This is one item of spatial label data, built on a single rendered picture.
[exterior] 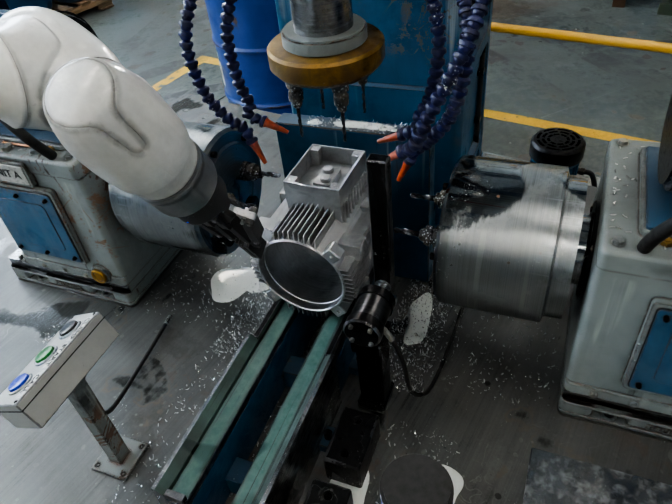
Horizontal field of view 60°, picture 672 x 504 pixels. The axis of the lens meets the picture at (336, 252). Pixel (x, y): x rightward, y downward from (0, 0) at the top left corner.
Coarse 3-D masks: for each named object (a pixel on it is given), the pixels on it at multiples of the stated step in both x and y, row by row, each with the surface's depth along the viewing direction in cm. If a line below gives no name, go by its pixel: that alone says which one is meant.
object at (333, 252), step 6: (366, 186) 102; (366, 192) 103; (264, 228) 95; (264, 234) 94; (270, 234) 95; (330, 246) 90; (336, 246) 91; (324, 252) 91; (330, 252) 90; (336, 252) 90; (342, 252) 91; (330, 258) 91; (336, 258) 90; (270, 294) 103; (276, 300) 104; (342, 306) 98; (348, 306) 99; (336, 312) 99; (342, 312) 99
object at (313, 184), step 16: (304, 160) 101; (320, 160) 103; (336, 160) 103; (352, 160) 100; (288, 176) 96; (304, 176) 101; (320, 176) 97; (336, 176) 98; (352, 176) 96; (288, 192) 96; (304, 192) 95; (320, 192) 94; (336, 192) 92; (352, 192) 97; (288, 208) 99; (320, 208) 96; (336, 208) 95; (352, 208) 99
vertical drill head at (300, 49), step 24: (312, 0) 81; (336, 0) 81; (288, 24) 89; (312, 24) 83; (336, 24) 83; (360, 24) 87; (288, 48) 86; (312, 48) 83; (336, 48) 83; (360, 48) 85; (384, 48) 88; (288, 72) 85; (312, 72) 83; (336, 72) 83; (360, 72) 85; (288, 96) 91; (336, 96) 88
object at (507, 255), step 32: (480, 160) 92; (512, 160) 92; (448, 192) 88; (480, 192) 86; (512, 192) 85; (544, 192) 84; (576, 192) 85; (448, 224) 86; (480, 224) 85; (512, 224) 84; (544, 224) 82; (576, 224) 82; (448, 256) 87; (480, 256) 85; (512, 256) 84; (544, 256) 82; (576, 256) 87; (448, 288) 91; (480, 288) 88; (512, 288) 86; (544, 288) 84
